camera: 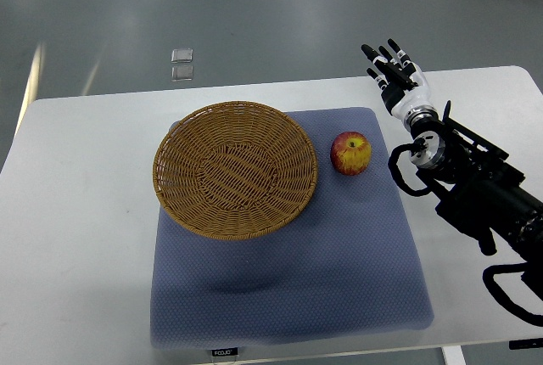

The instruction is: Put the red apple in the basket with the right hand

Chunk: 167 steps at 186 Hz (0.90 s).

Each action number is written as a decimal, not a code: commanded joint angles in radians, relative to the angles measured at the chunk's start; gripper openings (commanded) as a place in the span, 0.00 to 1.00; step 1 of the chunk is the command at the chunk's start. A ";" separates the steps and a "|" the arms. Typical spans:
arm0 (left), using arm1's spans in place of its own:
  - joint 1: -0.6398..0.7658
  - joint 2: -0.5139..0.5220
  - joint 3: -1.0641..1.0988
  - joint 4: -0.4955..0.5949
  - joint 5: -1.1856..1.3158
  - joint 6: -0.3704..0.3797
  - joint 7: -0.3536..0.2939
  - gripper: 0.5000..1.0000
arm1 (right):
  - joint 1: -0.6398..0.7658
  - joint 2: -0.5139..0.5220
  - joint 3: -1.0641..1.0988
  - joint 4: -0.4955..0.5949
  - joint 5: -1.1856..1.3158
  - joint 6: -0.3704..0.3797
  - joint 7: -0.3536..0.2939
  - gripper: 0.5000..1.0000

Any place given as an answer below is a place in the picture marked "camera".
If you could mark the white table leg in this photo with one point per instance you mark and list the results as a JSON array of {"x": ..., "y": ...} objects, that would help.
[{"x": 453, "y": 355}]

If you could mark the red yellow apple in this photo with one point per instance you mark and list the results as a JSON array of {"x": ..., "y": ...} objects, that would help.
[{"x": 350, "y": 153}]

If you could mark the clear floor tile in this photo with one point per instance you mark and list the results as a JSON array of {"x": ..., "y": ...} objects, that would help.
[
  {"x": 181, "y": 55},
  {"x": 182, "y": 73}
]

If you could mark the black table control panel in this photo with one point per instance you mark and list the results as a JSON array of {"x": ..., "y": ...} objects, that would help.
[{"x": 525, "y": 344}]

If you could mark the upper clear floor tile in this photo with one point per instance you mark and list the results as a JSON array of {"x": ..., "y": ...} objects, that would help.
[{"x": 181, "y": 55}]

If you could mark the black table label tag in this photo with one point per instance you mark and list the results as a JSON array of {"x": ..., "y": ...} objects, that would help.
[{"x": 225, "y": 352}]

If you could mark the lower clear floor tile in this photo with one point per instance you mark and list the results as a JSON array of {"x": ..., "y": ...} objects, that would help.
[{"x": 182, "y": 73}]

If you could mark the brown wicker basket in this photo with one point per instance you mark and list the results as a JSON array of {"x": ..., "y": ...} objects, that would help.
[{"x": 235, "y": 171}]

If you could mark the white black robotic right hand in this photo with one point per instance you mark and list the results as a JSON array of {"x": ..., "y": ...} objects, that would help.
[{"x": 404, "y": 89}]

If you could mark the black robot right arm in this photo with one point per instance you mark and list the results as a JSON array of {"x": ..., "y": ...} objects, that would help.
[{"x": 479, "y": 195}]

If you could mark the blue grey cloth mat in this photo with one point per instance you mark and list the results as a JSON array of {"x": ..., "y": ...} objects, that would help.
[{"x": 346, "y": 265}]

